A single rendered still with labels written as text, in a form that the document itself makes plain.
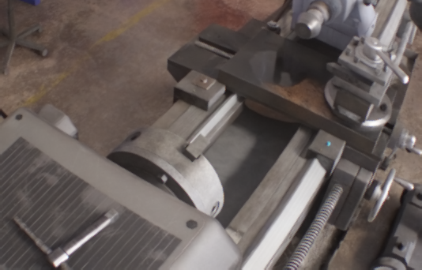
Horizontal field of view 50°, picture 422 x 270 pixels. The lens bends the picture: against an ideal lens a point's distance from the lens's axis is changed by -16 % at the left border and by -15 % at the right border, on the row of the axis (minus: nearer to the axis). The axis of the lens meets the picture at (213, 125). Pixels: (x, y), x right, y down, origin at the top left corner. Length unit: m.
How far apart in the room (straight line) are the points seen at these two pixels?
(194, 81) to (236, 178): 0.33
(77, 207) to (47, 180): 0.07
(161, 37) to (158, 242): 2.81
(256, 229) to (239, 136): 0.46
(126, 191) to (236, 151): 0.96
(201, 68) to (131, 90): 1.31
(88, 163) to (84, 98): 2.19
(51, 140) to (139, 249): 0.26
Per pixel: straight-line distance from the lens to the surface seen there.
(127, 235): 0.72
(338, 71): 1.51
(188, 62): 1.77
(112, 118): 2.85
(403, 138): 1.69
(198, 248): 0.72
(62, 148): 0.84
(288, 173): 1.52
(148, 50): 3.33
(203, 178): 1.01
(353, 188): 1.65
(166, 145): 1.00
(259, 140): 1.75
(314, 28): 1.63
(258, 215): 1.40
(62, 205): 0.76
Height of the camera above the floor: 1.93
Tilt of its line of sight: 43 degrees down
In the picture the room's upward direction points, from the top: 7 degrees clockwise
